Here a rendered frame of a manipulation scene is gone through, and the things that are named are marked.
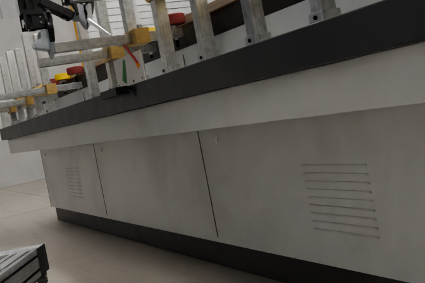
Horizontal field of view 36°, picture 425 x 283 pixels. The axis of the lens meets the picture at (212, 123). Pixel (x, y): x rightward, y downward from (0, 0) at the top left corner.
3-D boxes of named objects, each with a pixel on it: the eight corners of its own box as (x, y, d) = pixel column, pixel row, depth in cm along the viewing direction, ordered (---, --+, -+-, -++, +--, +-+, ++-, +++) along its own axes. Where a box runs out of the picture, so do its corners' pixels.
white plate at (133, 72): (144, 80, 205) (138, 49, 205) (117, 90, 228) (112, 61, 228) (146, 80, 205) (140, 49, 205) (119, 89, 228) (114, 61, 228)
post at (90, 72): (92, 98, 257) (69, -14, 256) (88, 100, 262) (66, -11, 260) (102, 96, 259) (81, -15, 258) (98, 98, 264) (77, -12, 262)
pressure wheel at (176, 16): (172, 47, 212) (166, 12, 212) (162, 50, 219) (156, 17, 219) (193, 43, 216) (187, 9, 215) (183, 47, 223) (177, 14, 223)
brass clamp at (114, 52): (110, 59, 227) (108, 45, 227) (99, 64, 239) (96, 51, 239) (127, 57, 230) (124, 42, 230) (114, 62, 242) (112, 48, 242)
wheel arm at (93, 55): (40, 69, 219) (38, 57, 219) (38, 71, 222) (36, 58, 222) (157, 53, 239) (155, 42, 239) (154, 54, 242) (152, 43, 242)
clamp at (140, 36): (136, 43, 205) (133, 28, 205) (123, 50, 217) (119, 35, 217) (153, 42, 208) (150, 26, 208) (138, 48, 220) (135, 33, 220)
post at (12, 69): (21, 128, 390) (6, 50, 389) (20, 129, 393) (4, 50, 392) (27, 127, 392) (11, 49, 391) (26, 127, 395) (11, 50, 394)
